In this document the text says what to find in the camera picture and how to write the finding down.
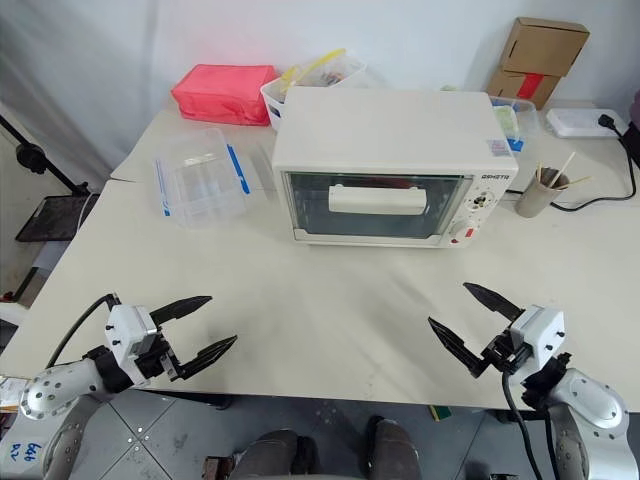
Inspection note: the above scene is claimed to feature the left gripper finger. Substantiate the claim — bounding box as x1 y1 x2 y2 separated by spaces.
176 334 239 380
149 295 214 327

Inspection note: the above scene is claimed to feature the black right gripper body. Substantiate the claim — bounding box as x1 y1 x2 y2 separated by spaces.
480 327 532 375

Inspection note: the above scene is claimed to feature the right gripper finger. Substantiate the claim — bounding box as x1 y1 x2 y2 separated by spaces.
427 315 490 379
462 281 527 322

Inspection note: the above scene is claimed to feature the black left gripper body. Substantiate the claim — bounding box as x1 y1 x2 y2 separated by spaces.
133 329 184 385

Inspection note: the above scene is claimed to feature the white toaster oven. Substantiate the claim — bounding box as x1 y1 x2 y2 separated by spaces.
271 86 520 250

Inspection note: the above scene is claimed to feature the brown paper cup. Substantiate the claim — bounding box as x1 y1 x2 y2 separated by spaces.
515 166 572 219

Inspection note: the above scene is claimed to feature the clear box with blue latches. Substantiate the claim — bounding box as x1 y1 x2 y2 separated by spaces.
151 126 252 232

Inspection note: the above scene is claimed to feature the long pale wooden stick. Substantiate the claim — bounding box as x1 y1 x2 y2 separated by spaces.
553 151 577 189

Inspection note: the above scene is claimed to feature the black flat stand base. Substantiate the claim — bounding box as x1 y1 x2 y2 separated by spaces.
14 193 102 244

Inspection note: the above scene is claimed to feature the clear plastic container with lid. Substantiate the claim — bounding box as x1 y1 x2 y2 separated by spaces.
487 93 541 154

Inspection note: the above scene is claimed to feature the white power strip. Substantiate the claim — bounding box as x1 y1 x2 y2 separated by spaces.
545 106 631 139

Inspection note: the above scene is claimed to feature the black power plug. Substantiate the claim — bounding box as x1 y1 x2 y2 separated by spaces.
596 113 625 137

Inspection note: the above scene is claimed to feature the black tripod stand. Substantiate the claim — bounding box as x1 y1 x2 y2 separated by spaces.
0 114 92 197

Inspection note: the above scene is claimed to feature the cardboard box with red tape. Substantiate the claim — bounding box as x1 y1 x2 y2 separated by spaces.
485 66 567 112

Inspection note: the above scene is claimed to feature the red fabric pouch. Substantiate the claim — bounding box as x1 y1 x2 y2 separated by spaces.
170 63 279 128

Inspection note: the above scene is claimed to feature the dark object at room edge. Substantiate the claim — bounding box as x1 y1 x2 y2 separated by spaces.
626 88 640 169

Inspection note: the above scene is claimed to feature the plain brown cardboard box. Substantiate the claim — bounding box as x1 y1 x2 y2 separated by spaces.
501 16 592 78

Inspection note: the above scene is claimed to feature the white basket of small items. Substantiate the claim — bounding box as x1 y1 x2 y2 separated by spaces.
259 47 370 133

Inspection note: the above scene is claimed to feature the yellow plastic strip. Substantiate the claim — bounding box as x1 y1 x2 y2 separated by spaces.
281 47 348 85

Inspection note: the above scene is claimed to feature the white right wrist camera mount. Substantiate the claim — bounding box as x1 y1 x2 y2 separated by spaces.
506 304 567 372

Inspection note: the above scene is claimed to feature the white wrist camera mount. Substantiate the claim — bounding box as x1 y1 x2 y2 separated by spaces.
506 304 567 372
105 303 162 387

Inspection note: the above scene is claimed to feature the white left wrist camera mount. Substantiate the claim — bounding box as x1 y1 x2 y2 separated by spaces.
105 303 162 387

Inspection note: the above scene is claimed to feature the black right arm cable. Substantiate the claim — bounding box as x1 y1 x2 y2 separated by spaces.
501 368 545 480

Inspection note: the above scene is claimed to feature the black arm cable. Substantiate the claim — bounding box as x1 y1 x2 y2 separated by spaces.
45 293 122 371
501 368 545 480

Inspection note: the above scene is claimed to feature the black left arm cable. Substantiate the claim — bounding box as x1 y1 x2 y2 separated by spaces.
45 293 122 371

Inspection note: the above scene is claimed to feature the glass oven door white handle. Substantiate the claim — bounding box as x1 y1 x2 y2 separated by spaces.
281 170 474 242

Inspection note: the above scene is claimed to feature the black power cable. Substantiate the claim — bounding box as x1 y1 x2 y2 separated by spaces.
549 127 640 213

